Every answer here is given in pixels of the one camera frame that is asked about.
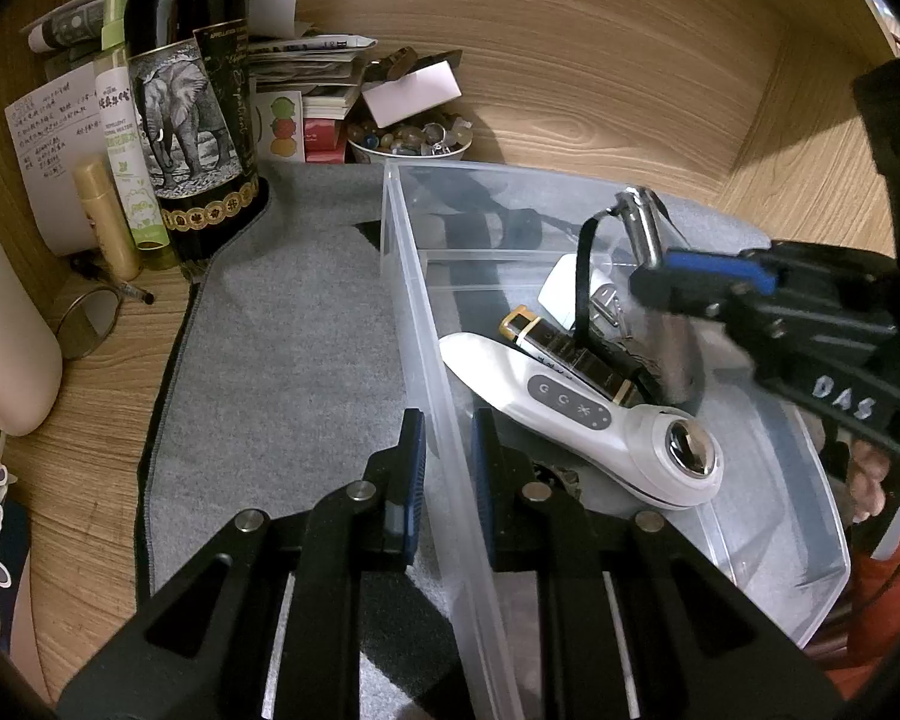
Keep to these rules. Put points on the large white cylinder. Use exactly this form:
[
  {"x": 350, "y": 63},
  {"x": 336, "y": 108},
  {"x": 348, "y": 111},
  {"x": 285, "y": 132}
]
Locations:
[{"x": 7, "y": 330}]

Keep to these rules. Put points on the red box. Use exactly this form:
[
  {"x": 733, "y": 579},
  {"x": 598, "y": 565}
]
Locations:
[{"x": 322, "y": 139}]

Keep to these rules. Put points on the rolled printed paper tube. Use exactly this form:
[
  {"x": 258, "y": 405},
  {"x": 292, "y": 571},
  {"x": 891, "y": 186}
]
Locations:
[{"x": 64, "y": 26}]

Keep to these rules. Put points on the small white plastic case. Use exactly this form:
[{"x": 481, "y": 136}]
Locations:
[{"x": 559, "y": 289}]

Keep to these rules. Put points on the fruit sticker sheet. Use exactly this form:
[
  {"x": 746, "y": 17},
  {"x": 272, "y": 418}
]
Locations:
[{"x": 281, "y": 127}]

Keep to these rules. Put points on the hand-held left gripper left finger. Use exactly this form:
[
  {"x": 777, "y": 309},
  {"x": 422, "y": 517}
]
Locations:
[{"x": 409, "y": 480}]

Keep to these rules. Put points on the clear plastic storage bin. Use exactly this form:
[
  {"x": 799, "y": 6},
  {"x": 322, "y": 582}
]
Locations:
[{"x": 757, "y": 540}]

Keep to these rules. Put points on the stack of books and papers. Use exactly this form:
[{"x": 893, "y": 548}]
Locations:
[{"x": 307, "y": 60}]

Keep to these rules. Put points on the white handheld massager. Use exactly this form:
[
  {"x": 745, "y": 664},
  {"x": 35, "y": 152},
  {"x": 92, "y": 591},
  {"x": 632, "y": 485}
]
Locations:
[{"x": 570, "y": 405}]

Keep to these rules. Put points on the green and white spray bottle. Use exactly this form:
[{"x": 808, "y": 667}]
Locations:
[{"x": 124, "y": 127}]

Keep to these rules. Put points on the person's right hand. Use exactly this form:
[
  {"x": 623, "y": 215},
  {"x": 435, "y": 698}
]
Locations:
[{"x": 866, "y": 476}]

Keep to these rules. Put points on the white handwritten note paper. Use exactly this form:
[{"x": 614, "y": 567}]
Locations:
[{"x": 45, "y": 150}]

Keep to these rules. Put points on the grey mat with black letters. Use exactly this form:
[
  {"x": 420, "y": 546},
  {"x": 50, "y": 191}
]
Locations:
[{"x": 285, "y": 352}]

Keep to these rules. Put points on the dark wine bottle elephant label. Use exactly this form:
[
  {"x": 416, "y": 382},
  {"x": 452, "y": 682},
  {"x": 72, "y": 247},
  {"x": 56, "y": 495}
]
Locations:
[{"x": 187, "y": 187}]

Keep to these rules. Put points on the small round mirror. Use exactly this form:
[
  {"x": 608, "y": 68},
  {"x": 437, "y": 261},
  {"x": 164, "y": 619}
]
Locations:
[{"x": 82, "y": 330}]

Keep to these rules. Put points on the black and gold cylinder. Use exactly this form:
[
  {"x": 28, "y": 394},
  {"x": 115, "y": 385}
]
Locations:
[{"x": 562, "y": 349}]

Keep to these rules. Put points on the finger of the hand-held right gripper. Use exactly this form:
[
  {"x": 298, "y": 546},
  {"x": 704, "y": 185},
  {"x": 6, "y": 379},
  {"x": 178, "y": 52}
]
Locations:
[
  {"x": 720, "y": 266},
  {"x": 682, "y": 296}
]

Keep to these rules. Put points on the white bowl of beads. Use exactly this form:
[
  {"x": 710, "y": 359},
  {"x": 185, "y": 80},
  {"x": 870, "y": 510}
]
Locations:
[{"x": 405, "y": 142}]

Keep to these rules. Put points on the beige stick tube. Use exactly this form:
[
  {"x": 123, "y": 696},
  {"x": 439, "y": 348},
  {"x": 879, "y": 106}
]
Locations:
[{"x": 101, "y": 217}]

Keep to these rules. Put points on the white card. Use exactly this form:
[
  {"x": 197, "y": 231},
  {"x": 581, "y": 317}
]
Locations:
[{"x": 412, "y": 94}]

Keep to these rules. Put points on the black pen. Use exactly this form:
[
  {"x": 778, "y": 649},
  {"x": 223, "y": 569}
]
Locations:
[{"x": 124, "y": 287}]

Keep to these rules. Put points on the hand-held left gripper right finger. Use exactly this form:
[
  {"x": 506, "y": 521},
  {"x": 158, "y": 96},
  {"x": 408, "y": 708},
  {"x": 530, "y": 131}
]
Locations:
[{"x": 484, "y": 472}]

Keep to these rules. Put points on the person's orange clothing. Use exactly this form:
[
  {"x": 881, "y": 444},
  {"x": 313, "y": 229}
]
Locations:
[{"x": 892, "y": 615}]

